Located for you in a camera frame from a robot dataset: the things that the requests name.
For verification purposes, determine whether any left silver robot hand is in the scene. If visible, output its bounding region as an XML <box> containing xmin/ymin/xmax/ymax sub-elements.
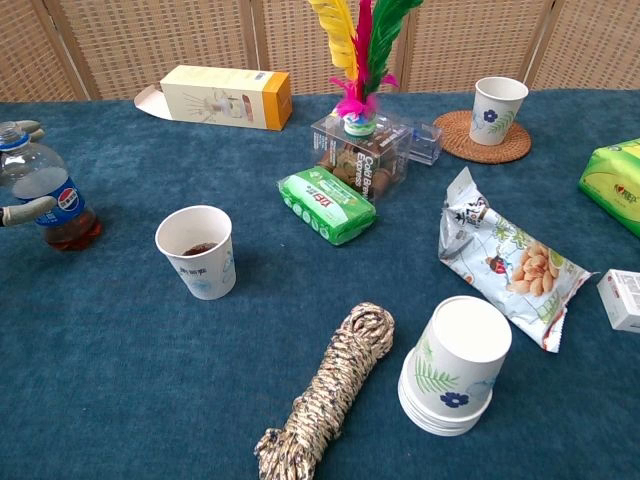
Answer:
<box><xmin>0</xmin><ymin>119</ymin><xmax>58</xmax><ymax>227</ymax></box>

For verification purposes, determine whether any small dark drink bottle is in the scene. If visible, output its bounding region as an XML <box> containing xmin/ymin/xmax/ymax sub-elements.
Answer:
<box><xmin>0</xmin><ymin>121</ymin><xmax>104</xmax><ymax>251</ymax></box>

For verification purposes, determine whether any white floral paper cup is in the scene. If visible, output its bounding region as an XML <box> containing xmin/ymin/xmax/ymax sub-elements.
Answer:
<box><xmin>154</xmin><ymin>204</ymin><xmax>237</xmax><ymax>301</ymax></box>
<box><xmin>469</xmin><ymin>76</ymin><xmax>530</xmax><ymax>147</ymax></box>

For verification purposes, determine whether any blue carpet table cover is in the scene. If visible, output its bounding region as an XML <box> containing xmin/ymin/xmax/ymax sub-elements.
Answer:
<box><xmin>0</xmin><ymin>89</ymin><xmax>640</xmax><ymax>480</ymax></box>

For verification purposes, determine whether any bamboo folding screen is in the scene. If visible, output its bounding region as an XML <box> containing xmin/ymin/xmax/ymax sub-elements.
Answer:
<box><xmin>0</xmin><ymin>0</ymin><xmax>640</xmax><ymax>104</ymax></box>

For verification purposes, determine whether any cream and orange carton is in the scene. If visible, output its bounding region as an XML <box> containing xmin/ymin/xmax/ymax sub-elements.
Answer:
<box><xmin>133</xmin><ymin>64</ymin><xmax>294</xmax><ymax>132</ymax></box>

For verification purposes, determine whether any green wet wipes pack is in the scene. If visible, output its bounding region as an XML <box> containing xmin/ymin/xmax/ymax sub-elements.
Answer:
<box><xmin>275</xmin><ymin>166</ymin><xmax>377</xmax><ymax>246</ymax></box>

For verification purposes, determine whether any clear box of coffee capsules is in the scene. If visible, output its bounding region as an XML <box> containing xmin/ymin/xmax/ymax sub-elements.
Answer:
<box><xmin>310</xmin><ymin>112</ymin><xmax>414</xmax><ymax>204</ymax></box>

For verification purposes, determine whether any colourful feather shuttlecock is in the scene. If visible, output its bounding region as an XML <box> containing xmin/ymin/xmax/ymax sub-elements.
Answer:
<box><xmin>307</xmin><ymin>0</ymin><xmax>426</xmax><ymax>137</ymax></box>

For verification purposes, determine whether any round woven rattan coaster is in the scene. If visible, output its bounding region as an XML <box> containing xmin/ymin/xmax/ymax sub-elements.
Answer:
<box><xmin>432</xmin><ymin>109</ymin><xmax>533</xmax><ymax>165</ymax></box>

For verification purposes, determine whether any nut snack bag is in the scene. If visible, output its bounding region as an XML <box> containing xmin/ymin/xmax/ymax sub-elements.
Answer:
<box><xmin>438</xmin><ymin>166</ymin><xmax>599</xmax><ymax>354</ymax></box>

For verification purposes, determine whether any green yellow tissue pack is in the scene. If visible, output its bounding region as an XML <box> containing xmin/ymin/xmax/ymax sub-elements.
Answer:
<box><xmin>578</xmin><ymin>138</ymin><xmax>640</xmax><ymax>239</ymax></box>

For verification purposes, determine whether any small white cardboard box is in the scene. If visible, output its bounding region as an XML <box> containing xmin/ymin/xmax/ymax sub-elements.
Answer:
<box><xmin>596</xmin><ymin>268</ymin><xmax>640</xmax><ymax>334</ymax></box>

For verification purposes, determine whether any beige braided rope bundle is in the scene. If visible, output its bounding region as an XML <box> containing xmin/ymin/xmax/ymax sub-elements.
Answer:
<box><xmin>253</xmin><ymin>301</ymin><xmax>396</xmax><ymax>480</ymax></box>

